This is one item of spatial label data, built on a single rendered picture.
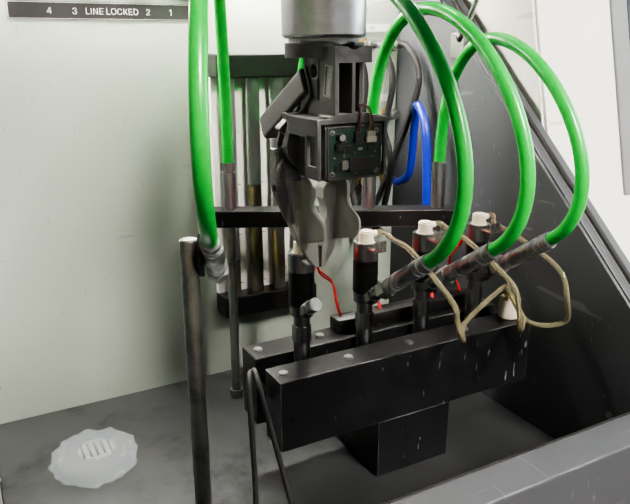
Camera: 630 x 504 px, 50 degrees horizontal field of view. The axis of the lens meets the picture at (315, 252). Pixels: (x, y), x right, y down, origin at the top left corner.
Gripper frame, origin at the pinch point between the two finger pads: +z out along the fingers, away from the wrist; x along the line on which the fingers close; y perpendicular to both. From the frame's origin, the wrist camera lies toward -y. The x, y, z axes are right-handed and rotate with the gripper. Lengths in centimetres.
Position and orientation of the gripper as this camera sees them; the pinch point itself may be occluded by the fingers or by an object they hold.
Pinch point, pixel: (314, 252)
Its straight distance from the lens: 68.1
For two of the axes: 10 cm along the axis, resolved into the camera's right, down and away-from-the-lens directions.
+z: 0.1, 9.6, 2.9
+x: 8.8, -1.4, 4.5
